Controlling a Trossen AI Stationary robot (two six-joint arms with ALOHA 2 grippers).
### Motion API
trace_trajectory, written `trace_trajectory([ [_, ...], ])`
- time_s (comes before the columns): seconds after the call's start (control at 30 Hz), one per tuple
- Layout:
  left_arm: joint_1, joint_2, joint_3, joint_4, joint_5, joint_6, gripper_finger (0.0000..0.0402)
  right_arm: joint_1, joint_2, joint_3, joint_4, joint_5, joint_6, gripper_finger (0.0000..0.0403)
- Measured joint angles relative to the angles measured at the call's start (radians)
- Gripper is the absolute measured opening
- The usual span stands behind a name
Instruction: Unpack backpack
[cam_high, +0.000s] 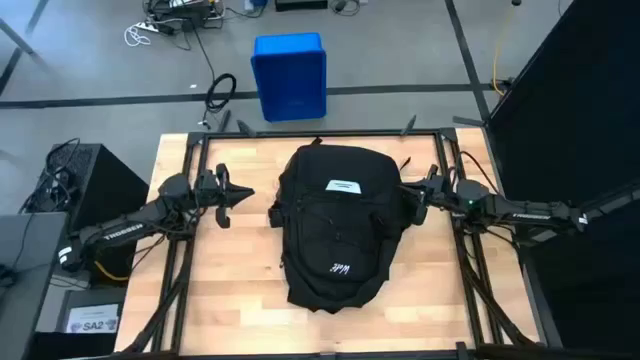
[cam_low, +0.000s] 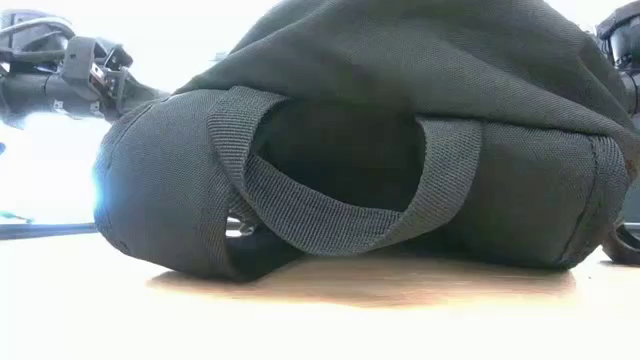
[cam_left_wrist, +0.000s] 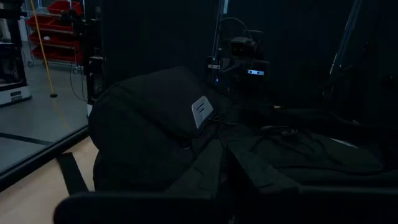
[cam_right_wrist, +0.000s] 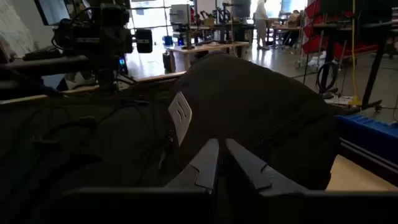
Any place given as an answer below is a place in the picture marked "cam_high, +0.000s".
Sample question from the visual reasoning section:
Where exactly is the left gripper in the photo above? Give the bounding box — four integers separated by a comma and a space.
193, 163, 255, 230

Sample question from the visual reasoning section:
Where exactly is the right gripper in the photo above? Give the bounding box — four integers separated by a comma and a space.
399, 164, 451, 226

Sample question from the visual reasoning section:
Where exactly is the black backpack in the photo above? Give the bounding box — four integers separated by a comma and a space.
268, 137, 416, 315

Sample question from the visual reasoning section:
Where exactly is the blue plastic bin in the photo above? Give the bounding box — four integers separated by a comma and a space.
250, 32, 328, 123

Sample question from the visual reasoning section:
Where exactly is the black computer tower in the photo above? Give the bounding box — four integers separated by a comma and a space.
37, 143, 150, 282

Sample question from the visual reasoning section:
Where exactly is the black equipment case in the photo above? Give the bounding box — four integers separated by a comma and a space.
29, 287, 126, 360

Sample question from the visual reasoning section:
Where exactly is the black partition panel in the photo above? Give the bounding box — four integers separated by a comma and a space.
487, 0, 640, 351

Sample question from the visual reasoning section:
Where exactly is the white SA2 label sign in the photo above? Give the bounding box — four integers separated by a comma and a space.
65, 303, 121, 335

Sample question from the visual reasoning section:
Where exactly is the black flat device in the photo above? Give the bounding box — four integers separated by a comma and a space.
274, 0, 329, 13

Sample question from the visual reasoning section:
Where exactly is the grey desk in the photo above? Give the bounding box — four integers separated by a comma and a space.
0, 212, 69, 360

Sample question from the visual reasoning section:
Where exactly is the grey metal table leg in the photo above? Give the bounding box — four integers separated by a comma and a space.
0, 17, 36, 55

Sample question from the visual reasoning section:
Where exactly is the left wrist camera housing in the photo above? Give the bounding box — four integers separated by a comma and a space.
194, 169, 220, 197

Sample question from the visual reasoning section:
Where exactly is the black metal table frame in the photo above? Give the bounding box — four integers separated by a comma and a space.
119, 109, 546, 360

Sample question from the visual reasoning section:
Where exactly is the coiled black cable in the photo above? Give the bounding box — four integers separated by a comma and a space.
201, 73, 238, 127

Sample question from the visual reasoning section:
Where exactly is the yellow cable by tower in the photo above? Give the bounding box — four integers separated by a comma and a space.
92, 259, 131, 283

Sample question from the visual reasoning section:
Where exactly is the yellow floor cable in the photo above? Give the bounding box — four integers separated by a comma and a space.
491, 4, 517, 98

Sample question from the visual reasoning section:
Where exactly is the black cable bundle on tower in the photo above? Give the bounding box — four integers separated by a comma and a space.
19, 137, 84, 216

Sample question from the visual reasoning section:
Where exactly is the white cable bundle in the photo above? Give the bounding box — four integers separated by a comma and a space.
123, 22, 162, 48

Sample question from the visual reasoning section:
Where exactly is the black power strip with cables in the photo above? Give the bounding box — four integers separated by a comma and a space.
143, 0, 227, 32

